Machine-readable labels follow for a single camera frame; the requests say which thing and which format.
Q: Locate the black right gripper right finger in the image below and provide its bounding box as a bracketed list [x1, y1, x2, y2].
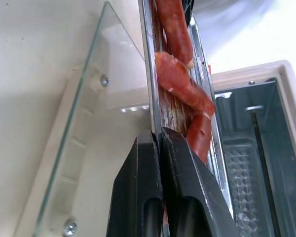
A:
[161, 127, 241, 237]

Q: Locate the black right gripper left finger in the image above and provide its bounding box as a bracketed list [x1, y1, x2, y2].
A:
[108, 130, 163, 237]

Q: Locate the silver metal baking tray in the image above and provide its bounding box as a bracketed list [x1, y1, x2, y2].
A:
[138, 0, 232, 237]

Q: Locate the glass toaster oven door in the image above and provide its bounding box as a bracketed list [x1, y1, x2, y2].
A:
[31, 1, 148, 237]

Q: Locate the white toaster oven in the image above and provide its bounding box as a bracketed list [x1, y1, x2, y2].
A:
[21, 59, 296, 237]

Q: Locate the short red sausage piece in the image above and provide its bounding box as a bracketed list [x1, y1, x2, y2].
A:
[154, 51, 216, 119]

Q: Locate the long red sausage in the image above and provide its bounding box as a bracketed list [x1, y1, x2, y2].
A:
[154, 0, 195, 70]

